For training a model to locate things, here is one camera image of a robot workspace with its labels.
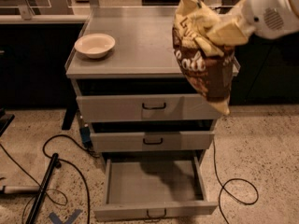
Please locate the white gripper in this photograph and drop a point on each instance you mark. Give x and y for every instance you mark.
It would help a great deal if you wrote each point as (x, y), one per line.
(266, 11)

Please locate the brown chip bag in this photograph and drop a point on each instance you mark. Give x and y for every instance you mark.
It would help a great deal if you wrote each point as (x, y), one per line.
(207, 67)

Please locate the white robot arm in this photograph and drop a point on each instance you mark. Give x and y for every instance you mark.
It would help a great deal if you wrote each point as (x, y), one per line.
(268, 19)

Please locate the top grey drawer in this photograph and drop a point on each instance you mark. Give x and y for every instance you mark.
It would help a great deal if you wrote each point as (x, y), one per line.
(145, 107)

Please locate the grey drawer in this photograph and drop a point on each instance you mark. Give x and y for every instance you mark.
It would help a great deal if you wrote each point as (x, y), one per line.
(124, 142)
(153, 188)
(145, 107)

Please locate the middle grey drawer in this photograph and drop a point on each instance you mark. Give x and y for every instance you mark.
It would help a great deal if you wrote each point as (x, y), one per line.
(124, 142)

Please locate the grey drawer cabinet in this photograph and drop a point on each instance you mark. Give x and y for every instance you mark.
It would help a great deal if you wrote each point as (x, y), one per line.
(142, 62)

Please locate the bottom grey drawer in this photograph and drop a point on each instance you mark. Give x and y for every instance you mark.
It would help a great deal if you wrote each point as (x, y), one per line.
(153, 188)

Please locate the white bowl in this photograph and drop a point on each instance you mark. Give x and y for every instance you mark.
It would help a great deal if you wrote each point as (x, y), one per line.
(95, 46)

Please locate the blue power adapter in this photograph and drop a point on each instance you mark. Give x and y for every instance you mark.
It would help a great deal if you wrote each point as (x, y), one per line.
(85, 137)

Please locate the black bar on floor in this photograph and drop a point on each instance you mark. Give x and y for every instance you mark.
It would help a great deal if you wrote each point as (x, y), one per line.
(31, 219)

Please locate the white tube on floor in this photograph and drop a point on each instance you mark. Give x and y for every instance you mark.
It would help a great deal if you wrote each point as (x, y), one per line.
(8, 190)

